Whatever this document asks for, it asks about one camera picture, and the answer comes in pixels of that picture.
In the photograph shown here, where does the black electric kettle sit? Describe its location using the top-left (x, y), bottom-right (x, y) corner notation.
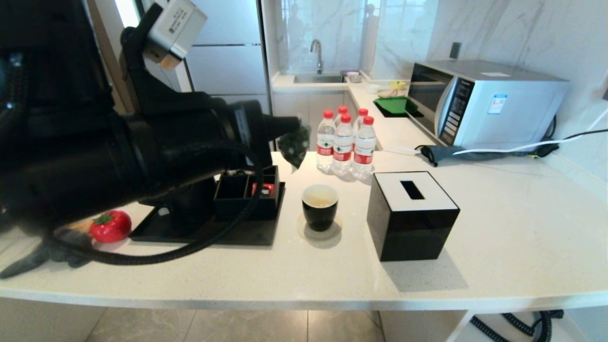
top-left (140, 178), bottom-right (217, 233)

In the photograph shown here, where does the white kitchen base cabinet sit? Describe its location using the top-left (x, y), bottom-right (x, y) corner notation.
top-left (273, 90), bottom-right (358, 152)

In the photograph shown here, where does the steel kitchen sink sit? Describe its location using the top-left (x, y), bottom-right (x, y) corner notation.
top-left (293, 74), bottom-right (346, 85)

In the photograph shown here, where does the white refrigerator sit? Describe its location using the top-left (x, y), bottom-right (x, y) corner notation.
top-left (183, 0), bottom-right (275, 117)

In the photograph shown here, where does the black compartment organizer box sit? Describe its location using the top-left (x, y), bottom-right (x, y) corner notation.
top-left (213, 165), bottom-right (280, 221)

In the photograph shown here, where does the chrome sink faucet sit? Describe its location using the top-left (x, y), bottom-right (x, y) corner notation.
top-left (310, 39), bottom-right (324, 75)

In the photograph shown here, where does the black cup white inside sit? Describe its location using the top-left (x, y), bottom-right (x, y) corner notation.
top-left (302, 184), bottom-right (339, 232)

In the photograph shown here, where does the black rectangular serving tray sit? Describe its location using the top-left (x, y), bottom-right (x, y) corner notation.
top-left (130, 180), bottom-right (286, 247)

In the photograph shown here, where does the black cooktop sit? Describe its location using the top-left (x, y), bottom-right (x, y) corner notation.
top-left (375, 102), bottom-right (424, 119)

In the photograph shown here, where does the clear glass coaster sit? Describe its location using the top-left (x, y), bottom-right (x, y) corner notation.
top-left (297, 213), bottom-right (342, 241)

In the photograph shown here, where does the green plastic tray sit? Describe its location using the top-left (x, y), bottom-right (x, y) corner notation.
top-left (373, 96), bottom-right (418, 115)

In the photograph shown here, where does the brown wooden door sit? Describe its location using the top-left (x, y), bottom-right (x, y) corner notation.
top-left (85, 0), bottom-right (131, 114)

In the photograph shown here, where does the black tissue box white top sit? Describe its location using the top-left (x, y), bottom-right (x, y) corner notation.
top-left (366, 171), bottom-right (461, 262)

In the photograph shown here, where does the red toy tomato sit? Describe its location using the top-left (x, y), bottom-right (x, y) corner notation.
top-left (90, 210), bottom-right (133, 244)

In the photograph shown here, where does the bright window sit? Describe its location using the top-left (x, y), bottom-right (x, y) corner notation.
top-left (114, 0), bottom-right (144, 29)

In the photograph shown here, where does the silver microwave oven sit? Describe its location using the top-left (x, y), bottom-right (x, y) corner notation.
top-left (407, 60), bottom-right (570, 150)

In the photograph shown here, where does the grey plush toy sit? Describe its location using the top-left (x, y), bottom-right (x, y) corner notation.
top-left (0, 230), bottom-right (95, 279)

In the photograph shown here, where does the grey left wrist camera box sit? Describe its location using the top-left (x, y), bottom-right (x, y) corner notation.
top-left (142, 0), bottom-right (208, 71)

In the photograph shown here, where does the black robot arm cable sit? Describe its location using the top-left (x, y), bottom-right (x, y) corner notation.
top-left (45, 142), bottom-right (265, 266)

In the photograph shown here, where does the thin black cable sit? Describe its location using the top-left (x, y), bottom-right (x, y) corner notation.
top-left (563, 129), bottom-right (608, 142)

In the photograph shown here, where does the black coiled cable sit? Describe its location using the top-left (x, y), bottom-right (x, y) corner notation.
top-left (469, 310), bottom-right (565, 342)

